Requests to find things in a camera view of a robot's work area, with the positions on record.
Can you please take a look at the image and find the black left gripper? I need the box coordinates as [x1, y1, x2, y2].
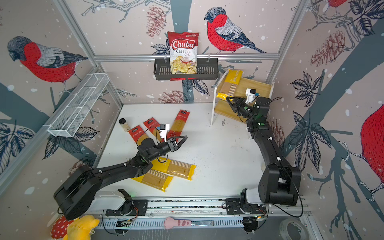
[147, 135, 187, 163]

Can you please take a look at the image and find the yellow pasta bag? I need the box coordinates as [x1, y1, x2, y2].
[152, 157, 197, 181]
[217, 70, 243, 101]
[133, 170, 173, 192]

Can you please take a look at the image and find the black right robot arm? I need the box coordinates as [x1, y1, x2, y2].
[226, 97, 301, 206]

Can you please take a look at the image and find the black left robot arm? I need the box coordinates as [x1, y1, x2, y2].
[54, 136, 188, 220]

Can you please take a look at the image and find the wooden two-tier shelf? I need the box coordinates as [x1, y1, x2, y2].
[210, 70, 274, 125]

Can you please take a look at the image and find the red spaghetti bag right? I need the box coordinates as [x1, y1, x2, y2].
[167, 110, 190, 139]

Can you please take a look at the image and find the red spaghetti bag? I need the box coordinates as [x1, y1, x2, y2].
[167, 110, 190, 139]
[144, 118, 164, 143]
[128, 125, 149, 146]

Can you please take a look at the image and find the red spaghetti bag middle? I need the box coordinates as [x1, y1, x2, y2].
[144, 118, 164, 143]

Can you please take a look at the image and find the red spaghetti bag left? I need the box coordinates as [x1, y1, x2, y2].
[128, 125, 149, 146]

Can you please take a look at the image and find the spice jar black lid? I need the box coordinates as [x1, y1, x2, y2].
[119, 118, 131, 132]

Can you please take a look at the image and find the Chuba cassava chips bag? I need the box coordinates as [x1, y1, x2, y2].
[168, 32, 199, 75]

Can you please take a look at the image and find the yellow plush toy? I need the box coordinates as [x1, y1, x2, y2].
[63, 215, 100, 240]

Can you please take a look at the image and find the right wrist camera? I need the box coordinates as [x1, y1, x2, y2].
[245, 88, 259, 105]

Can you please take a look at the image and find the black hanging wire basket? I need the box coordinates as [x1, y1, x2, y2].
[154, 58, 219, 81]

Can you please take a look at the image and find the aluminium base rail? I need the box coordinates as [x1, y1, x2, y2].
[96, 198, 311, 234]

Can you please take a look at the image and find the pink handled scraper tool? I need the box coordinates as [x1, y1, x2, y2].
[164, 217, 215, 230]

